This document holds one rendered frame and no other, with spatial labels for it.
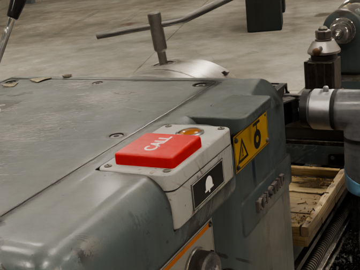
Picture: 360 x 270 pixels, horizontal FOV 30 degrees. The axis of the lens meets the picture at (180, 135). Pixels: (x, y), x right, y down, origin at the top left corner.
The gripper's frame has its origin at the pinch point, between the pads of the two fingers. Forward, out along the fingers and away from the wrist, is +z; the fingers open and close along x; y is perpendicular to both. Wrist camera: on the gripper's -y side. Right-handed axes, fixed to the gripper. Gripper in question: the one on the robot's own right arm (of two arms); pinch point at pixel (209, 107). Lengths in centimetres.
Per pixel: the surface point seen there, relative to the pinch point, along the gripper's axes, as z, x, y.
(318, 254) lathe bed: -19.7, -31.1, 3.3
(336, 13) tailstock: -1, 3, 93
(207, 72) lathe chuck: -10.2, 12.1, -20.1
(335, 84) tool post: -14.1, -5.5, 40.3
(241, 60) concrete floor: 221, -110, 528
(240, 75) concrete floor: 195, -110, 463
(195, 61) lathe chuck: -6.9, 13.2, -17.2
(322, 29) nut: -11.1, 7.6, 41.6
